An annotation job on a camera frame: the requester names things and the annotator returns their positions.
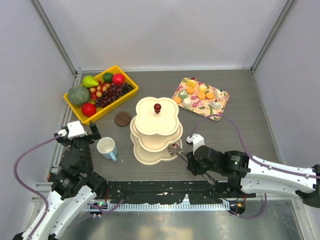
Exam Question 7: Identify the green lime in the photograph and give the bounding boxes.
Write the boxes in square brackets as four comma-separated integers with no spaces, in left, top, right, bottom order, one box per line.
[102,72,114,83]

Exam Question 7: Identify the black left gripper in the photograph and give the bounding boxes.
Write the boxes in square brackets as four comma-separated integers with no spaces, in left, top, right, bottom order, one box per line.
[56,121,101,170]

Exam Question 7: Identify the grey white cream cake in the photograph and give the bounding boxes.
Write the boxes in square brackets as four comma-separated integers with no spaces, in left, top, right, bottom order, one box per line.
[210,100,222,110]

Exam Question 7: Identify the red apple front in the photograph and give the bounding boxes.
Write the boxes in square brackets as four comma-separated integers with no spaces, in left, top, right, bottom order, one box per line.
[81,102,97,117]

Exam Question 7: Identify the cream three-tier cake stand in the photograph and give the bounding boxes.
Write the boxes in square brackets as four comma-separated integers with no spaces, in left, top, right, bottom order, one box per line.
[130,97,183,166]

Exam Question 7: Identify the white swiss roll cake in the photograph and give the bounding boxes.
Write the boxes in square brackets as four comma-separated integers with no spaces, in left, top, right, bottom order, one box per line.
[213,89,225,100]

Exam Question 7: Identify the red yellow cherries cluster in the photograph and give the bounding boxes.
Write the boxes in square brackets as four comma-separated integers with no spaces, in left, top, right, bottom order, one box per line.
[88,83,111,101]

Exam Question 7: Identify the grey slice cake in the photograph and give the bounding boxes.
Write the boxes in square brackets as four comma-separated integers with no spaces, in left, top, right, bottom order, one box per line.
[167,144,179,156]

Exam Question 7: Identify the yellow plastic fruit bin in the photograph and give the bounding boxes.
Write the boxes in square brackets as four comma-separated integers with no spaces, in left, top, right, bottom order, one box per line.
[63,65,139,125]

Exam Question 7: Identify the green pear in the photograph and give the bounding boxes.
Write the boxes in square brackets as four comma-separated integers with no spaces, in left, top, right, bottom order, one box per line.
[82,75,99,88]

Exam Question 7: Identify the floral serving tray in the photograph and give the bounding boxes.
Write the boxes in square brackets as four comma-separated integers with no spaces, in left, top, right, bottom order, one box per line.
[172,77,230,121]

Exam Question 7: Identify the metal serving tongs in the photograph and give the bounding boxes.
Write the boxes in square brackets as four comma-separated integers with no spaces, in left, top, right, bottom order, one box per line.
[173,143,215,185]

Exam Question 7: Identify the red apple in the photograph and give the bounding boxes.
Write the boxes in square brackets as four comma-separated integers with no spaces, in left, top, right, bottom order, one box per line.
[112,73,126,86]
[81,102,97,117]

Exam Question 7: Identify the orange biscuit upper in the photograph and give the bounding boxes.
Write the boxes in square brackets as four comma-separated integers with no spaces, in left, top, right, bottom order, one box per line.
[186,87,195,95]

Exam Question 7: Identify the green dome cake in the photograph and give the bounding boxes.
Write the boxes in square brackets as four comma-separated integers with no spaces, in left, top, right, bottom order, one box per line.
[177,90,189,100]

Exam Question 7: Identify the blue white mug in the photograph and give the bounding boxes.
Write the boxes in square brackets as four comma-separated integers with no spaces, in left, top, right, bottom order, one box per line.
[96,137,118,162]

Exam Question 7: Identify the orange biscuit far left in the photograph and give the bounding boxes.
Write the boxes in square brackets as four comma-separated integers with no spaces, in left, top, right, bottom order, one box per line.
[173,96,182,104]

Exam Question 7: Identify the orange biscuit centre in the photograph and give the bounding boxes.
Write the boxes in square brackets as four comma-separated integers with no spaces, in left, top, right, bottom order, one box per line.
[197,92,206,100]

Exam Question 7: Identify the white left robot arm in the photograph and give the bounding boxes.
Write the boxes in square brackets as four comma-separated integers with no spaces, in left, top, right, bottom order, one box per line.
[13,120,108,240]

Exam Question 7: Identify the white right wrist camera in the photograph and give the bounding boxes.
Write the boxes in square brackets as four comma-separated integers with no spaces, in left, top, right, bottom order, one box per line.
[186,133,205,153]

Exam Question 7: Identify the yellow dome cake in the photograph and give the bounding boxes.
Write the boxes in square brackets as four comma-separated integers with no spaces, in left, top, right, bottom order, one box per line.
[197,83,207,93]

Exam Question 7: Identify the brown round coaster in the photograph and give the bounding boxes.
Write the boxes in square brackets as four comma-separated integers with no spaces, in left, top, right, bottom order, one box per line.
[114,111,132,127]

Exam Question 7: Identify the orange biscuit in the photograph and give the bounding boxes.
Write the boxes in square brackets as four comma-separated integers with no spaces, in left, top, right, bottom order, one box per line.
[186,87,195,95]
[173,96,182,104]
[205,92,215,100]
[197,92,206,100]

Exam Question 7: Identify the orange biscuit right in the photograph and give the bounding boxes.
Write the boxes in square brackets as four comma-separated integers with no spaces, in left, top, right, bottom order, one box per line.
[205,92,215,100]

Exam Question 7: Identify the purple grape bunch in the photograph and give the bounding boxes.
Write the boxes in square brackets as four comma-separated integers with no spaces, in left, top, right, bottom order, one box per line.
[95,82,134,108]

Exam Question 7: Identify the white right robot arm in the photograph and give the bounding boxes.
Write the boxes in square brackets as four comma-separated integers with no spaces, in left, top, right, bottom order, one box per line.
[186,145,320,208]

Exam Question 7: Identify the white dome cake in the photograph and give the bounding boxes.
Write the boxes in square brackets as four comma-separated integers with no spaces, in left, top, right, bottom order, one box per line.
[182,98,193,108]

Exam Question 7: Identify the yellow swiss roll cake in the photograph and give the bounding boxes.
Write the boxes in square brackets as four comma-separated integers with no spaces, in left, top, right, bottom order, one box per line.
[186,77,197,88]

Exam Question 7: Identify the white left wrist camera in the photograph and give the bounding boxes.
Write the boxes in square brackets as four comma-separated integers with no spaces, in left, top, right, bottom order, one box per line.
[57,120,88,140]

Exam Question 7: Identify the white cable duct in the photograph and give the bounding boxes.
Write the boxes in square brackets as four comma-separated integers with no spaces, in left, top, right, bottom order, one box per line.
[43,202,231,212]

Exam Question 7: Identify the red apple back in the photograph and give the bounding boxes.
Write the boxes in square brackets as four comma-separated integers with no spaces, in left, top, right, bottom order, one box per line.
[112,73,126,86]

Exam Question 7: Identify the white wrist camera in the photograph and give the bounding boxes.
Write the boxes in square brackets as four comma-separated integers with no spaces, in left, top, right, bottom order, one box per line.
[186,133,205,153]
[57,120,88,140]

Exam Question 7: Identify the green melon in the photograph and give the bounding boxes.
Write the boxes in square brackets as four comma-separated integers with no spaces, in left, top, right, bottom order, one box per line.
[67,85,91,107]

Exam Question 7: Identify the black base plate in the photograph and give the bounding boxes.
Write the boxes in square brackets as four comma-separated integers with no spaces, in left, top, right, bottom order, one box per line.
[107,180,244,205]

